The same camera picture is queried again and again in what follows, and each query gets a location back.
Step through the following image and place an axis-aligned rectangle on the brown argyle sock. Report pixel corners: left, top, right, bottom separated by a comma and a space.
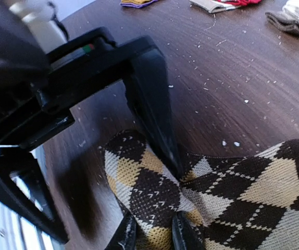
104, 130, 299, 249

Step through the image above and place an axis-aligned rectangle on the red sock middle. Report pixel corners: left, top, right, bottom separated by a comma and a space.
217, 0, 261, 6

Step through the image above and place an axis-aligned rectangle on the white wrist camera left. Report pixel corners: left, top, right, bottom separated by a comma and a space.
5, 1, 69, 53

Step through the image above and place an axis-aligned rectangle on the purple striped sock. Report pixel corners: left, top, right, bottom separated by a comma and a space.
120, 0, 157, 8

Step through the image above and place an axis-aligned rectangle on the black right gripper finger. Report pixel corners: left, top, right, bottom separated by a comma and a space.
105, 212, 137, 250
172, 211, 204, 250
0, 151, 69, 244
123, 52, 183, 179

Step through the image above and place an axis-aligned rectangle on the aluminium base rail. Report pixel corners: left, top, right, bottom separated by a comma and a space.
0, 146, 65, 249

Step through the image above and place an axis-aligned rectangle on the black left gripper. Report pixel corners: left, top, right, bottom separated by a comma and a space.
0, 27, 161, 150

